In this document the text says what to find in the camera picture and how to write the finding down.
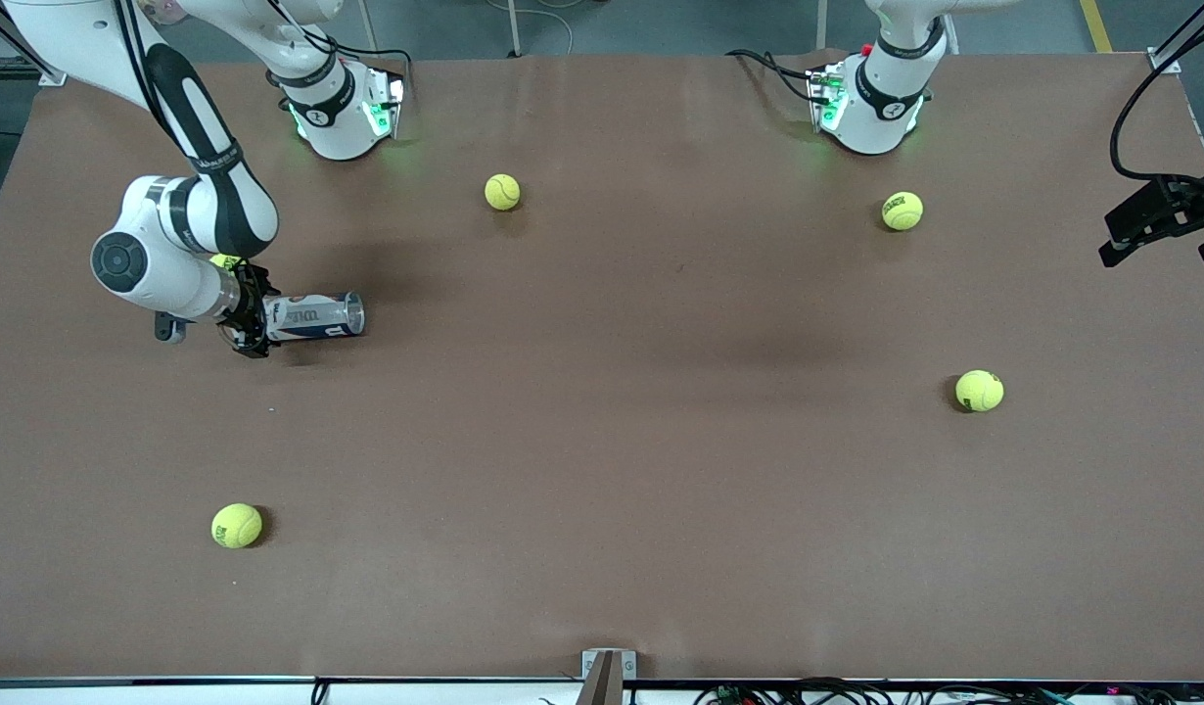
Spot clear Wilson tennis ball can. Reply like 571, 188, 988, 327
264, 291, 366, 344

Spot aluminium frame post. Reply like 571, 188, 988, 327
1148, 0, 1204, 75
0, 0, 69, 87

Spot black right base cable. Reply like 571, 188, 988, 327
264, 0, 414, 99

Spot black left base cables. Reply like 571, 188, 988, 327
727, 47, 820, 104

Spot grey metal table bracket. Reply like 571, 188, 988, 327
580, 648, 638, 705

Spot tangled black cable bundle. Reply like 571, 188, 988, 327
695, 678, 1204, 705

